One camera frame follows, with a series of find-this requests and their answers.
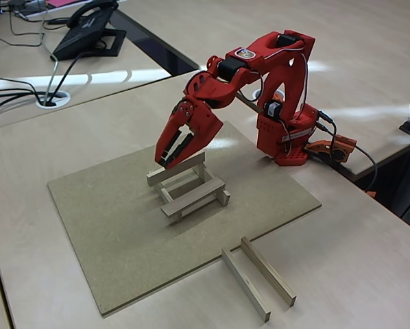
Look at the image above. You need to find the white cable grommet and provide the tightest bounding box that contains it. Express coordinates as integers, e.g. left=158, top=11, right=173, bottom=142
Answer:
left=36, top=91, right=71, bottom=110
left=252, top=88, right=285, bottom=103

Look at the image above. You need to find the black phone cable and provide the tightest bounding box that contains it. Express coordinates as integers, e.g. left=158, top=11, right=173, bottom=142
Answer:
left=52, top=40, right=109, bottom=103

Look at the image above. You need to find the grey power cable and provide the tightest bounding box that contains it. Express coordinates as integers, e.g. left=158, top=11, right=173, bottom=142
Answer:
left=353, top=145, right=379, bottom=193

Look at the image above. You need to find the black desk phone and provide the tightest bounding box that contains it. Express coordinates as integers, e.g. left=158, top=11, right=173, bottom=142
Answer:
left=50, top=0, right=128, bottom=62

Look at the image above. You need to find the orange plastic table clamp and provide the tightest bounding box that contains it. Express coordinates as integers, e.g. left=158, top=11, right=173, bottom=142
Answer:
left=302, top=134, right=359, bottom=166

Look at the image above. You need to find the brown fibreboard base panel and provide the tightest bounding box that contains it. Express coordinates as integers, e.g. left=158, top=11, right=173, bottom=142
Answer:
left=47, top=121, right=323, bottom=318

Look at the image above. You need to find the black plug cable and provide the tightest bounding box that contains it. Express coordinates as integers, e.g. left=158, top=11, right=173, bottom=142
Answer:
left=316, top=111, right=339, bottom=155

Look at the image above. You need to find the thin dark cable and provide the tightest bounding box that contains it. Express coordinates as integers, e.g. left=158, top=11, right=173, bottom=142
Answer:
left=0, top=10, right=50, bottom=48

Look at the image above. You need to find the black phone handset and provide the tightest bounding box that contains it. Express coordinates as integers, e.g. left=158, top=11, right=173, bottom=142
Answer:
left=67, top=0, right=119, bottom=29

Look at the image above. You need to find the black desk cable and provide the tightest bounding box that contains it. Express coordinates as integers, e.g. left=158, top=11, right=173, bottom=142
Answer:
left=0, top=76, right=47, bottom=103
left=0, top=88, right=41, bottom=119

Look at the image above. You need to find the light grey cable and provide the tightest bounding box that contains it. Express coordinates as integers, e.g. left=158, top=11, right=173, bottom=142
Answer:
left=39, top=6, right=60, bottom=103

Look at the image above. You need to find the pink paper sheet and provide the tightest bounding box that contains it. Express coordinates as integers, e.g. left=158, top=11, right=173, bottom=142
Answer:
left=46, top=0, right=89, bottom=8

